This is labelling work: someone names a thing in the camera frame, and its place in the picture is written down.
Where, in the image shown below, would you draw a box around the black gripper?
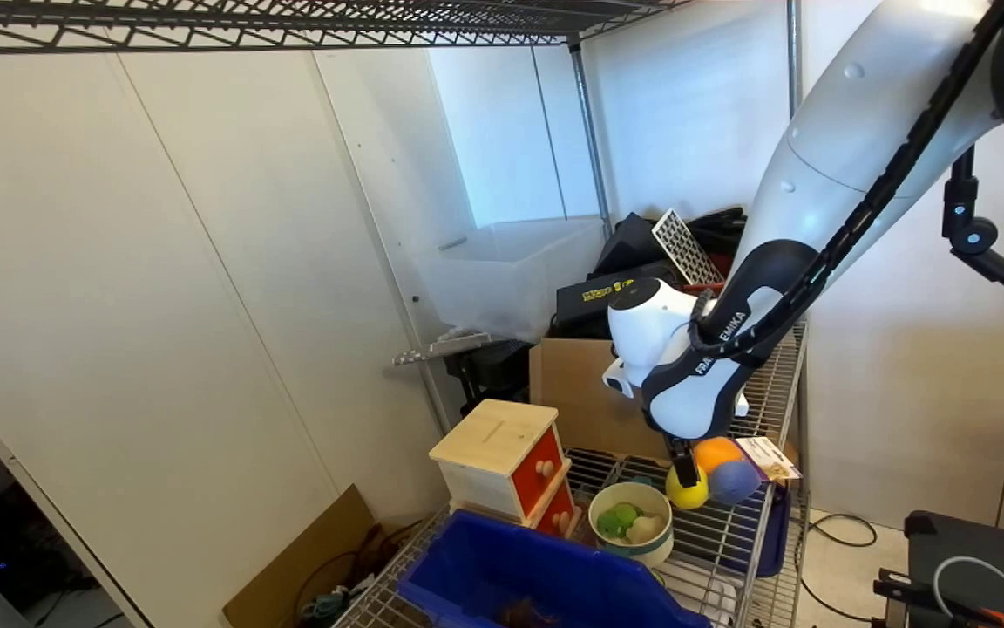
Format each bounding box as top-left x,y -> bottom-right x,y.
667,430 -> 703,491

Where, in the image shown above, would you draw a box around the yellow plush ball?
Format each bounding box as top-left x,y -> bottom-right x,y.
662,463 -> 713,516

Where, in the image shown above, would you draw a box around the orange plush ball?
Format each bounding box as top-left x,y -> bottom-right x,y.
690,435 -> 751,477

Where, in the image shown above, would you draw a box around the purple white product tag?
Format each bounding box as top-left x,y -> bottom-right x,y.
736,434 -> 806,489

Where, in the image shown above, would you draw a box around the green plush toy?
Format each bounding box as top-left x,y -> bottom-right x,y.
597,502 -> 643,541

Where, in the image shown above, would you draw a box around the open brown cardboard box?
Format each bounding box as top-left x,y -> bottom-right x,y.
528,334 -> 674,463

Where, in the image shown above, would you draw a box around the wooden box red drawers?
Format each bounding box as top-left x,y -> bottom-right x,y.
426,397 -> 583,541

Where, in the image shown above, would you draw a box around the white bowl teal rim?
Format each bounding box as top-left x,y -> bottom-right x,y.
586,477 -> 675,568

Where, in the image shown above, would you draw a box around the dark blue pouch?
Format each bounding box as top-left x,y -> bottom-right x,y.
755,511 -> 794,582

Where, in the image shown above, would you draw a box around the blue plastic bin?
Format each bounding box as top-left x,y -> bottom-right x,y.
393,511 -> 713,628

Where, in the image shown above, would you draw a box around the black case yellow logo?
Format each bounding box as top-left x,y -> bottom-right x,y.
548,274 -> 644,343

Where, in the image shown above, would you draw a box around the black white grid panel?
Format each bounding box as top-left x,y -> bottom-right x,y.
648,206 -> 725,290

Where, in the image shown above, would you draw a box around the black fabric bag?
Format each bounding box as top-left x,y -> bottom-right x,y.
593,206 -> 760,282

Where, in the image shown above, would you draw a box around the clear plastic storage bin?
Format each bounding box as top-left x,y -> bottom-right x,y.
410,218 -> 610,346

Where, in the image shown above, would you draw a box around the flat brown cardboard sheet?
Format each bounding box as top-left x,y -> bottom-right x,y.
221,481 -> 379,628

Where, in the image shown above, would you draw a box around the thin black floor cable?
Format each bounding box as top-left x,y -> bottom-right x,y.
794,511 -> 882,628

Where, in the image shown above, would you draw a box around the grey metal shelf bracket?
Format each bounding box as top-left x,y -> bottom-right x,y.
379,327 -> 496,376

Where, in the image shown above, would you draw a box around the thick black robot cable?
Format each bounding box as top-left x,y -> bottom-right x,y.
686,0 -> 1004,364

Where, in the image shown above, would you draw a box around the metal wire shelf rack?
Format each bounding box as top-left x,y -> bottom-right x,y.
0,0 -> 813,628

